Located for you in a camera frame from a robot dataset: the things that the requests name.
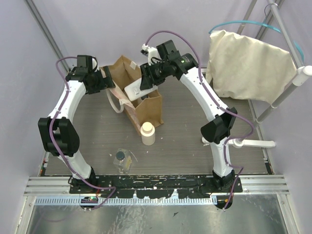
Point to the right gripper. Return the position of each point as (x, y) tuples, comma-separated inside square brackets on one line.
[(147, 82)]

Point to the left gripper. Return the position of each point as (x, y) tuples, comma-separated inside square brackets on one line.
[(107, 79)]

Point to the white bottle black cap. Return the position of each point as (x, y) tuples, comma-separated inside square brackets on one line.
[(133, 91)]

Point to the brown paper bag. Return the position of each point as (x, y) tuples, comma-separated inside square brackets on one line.
[(124, 72)]

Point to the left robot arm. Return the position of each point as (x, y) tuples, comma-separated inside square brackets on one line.
[(57, 132)]

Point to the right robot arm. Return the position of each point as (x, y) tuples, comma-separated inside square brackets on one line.
[(220, 119)]

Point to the cream canvas cloth bag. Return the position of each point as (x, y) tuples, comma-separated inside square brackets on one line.
[(241, 67)]

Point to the beige round bottle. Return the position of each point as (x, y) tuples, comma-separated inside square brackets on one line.
[(147, 131)]

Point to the clear glass bottle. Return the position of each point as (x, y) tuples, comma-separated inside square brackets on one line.
[(123, 161)]

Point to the teal hanger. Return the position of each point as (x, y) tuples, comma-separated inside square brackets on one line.
[(259, 24)]

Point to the white rack foot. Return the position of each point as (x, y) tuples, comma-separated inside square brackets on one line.
[(251, 143)]

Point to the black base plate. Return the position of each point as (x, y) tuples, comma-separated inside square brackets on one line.
[(151, 186)]

